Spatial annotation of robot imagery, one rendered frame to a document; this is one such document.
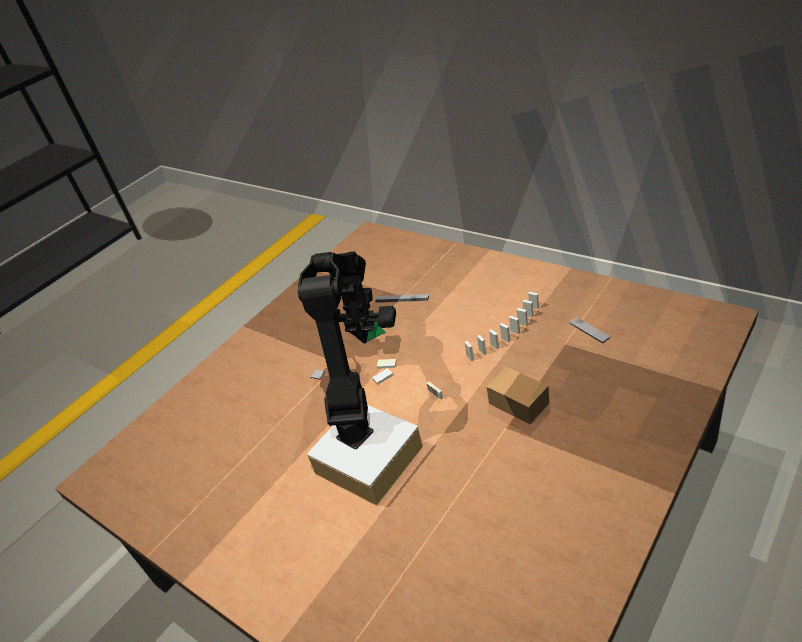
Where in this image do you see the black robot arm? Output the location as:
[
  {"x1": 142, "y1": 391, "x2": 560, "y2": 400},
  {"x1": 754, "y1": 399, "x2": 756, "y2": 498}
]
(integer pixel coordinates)
[{"x1": 298, "y1": 251, "x2": 374, "y2": 450}]

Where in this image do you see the green flat square mat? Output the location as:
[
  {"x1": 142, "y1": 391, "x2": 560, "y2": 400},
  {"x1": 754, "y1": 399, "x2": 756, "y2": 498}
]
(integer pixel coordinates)
[{"x1": 360, "y1": 321, "x2": 386, "y2": 341}]

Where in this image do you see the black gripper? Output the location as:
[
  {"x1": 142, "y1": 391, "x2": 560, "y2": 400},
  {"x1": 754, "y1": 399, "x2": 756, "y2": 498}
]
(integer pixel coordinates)
[{"x1": 336, "y1": 292, "x2": 396, "y2": 343}]

